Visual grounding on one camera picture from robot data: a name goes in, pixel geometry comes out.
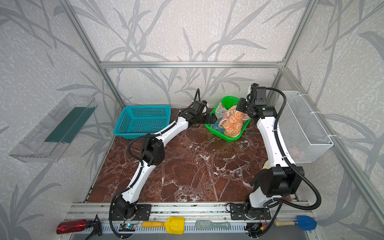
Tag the pale green brush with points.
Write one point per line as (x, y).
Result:
(209, 225)

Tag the white wire wall basket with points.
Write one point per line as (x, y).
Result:
(301, 128)

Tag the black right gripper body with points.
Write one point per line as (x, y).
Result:
(242, 105)

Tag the orange bunny towel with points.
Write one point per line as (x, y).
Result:
(232, 122)

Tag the blue toy shovel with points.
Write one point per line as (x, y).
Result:
(306, 223)

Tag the green plastic basket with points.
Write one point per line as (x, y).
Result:
(227, 102)

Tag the aluminium frame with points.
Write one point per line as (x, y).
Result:
(361, 181)

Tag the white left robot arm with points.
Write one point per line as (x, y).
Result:
(149, 150)

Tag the teal plastic basket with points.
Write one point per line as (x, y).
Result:
(137, 121)

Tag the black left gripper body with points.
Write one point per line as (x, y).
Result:
(210, 119)

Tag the yellow toy shovel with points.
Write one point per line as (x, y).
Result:
(173, 225)

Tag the black and yellow glove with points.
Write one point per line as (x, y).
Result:
(264, 171)

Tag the blue bunny towel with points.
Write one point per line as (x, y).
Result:
(220, 111)

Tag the left controller board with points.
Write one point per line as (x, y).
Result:
(127, 227)

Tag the right controller board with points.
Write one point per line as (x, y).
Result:
(255, 228)

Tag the red bottle with black trigger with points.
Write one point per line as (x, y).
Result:
(80, 225)

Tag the clear plastic wall tray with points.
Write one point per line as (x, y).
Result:
(48, 141)

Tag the controller board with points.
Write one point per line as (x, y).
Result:
(255, 228)
(127, 227)

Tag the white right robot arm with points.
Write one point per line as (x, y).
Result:
(282, 177)

